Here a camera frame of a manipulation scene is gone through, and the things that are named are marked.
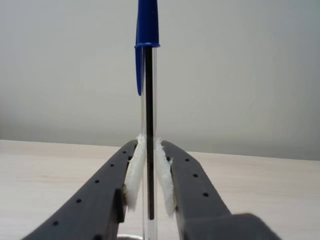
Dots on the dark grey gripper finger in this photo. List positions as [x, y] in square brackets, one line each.
[95, 195]
[197, 195]

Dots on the blue ballpoint pen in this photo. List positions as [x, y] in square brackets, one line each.
[147, 25]

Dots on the silver metal cup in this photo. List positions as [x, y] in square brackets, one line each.
[130, 237]

